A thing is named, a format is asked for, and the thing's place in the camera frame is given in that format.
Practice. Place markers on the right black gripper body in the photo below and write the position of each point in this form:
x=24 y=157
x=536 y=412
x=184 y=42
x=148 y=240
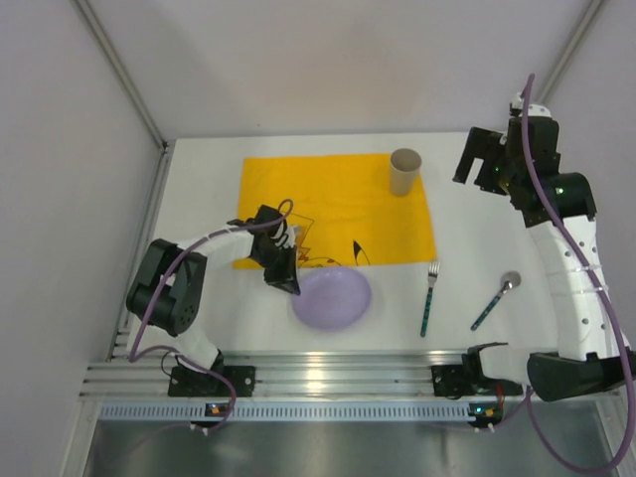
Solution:
x=485 y=166

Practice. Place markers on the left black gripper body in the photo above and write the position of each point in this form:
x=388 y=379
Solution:
x=277 y=268

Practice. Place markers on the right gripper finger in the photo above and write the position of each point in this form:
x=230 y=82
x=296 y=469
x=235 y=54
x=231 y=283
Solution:
x=489 y=180
x=480 y=144

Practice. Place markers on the purple plastic plate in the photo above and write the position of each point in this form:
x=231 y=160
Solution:
x=332 y=298

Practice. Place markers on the spoon with teal handle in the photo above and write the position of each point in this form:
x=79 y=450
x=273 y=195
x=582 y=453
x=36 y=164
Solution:
x=509 y=280

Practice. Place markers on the yellow cloth placemat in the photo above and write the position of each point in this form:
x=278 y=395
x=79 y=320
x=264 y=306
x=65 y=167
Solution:
x=344 y=209

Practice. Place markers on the beige paper cup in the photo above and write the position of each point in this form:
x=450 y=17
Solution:
x=404 y=168

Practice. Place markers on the fork with teal handle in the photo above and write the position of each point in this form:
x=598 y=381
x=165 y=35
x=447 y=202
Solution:
x=432 y=276

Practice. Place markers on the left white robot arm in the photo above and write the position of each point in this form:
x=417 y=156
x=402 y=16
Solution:
x=167 y=289

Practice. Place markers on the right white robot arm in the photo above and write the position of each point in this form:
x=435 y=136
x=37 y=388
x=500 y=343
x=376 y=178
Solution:
x=559 y=212

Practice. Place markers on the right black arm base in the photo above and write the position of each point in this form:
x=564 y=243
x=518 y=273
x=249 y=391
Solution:
x=453 y=381

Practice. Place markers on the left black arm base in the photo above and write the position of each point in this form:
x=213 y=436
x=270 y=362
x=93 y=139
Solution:
x=186 y=383

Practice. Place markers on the aluminium rail frame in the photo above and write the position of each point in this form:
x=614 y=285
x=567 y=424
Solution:
x=322 y=375

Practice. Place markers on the perforated metal cable tray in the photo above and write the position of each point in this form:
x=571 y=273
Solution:
x=297 y=411

